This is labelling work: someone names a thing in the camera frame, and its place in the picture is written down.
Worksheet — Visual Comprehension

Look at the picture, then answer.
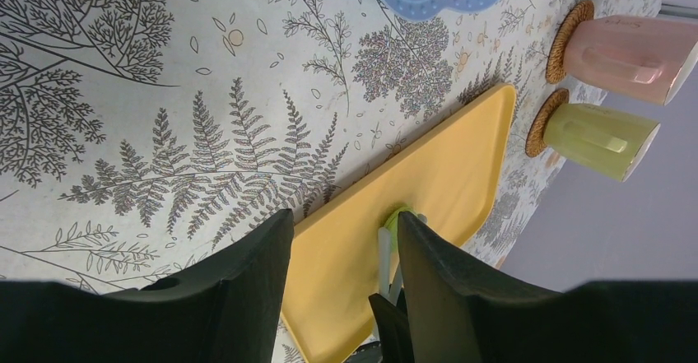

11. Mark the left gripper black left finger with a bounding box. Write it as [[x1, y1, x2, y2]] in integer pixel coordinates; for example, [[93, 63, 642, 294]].
[[1, 209, 294, 362]]

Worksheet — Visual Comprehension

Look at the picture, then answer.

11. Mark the green ceramic mug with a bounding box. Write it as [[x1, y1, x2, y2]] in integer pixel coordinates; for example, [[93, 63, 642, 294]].
[[543, 103, 661, 182]]

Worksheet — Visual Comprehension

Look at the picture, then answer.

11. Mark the green macaron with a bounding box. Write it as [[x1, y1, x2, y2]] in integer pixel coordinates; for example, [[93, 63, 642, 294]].
[[383, 206, 416, 237]]

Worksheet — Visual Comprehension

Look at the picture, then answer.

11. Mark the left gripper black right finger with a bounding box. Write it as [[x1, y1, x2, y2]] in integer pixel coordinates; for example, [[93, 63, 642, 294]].
[[398, 212, 697, 362]]

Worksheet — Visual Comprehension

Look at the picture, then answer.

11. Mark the pink ceramic mug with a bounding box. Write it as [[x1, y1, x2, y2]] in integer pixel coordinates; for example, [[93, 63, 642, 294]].
[[563, 15, 697, 105]]

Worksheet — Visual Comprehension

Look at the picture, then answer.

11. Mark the yellow serving tray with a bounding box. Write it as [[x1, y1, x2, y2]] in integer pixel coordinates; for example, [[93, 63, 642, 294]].
[[282, 84, 517, 362]]

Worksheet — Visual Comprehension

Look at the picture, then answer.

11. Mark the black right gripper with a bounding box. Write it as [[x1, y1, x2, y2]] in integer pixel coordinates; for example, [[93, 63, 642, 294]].
[[348, 293, 415, 363]]

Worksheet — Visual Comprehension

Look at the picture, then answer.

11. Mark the floral tablecloth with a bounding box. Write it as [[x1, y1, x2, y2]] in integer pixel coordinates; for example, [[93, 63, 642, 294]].
[[0, 0, 669, 363]]

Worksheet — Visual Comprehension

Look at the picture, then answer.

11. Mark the woven rattan coaster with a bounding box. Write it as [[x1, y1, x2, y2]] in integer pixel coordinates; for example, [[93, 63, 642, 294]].
[[545, 0, 595, 85], [524, 88, 570, 158]]

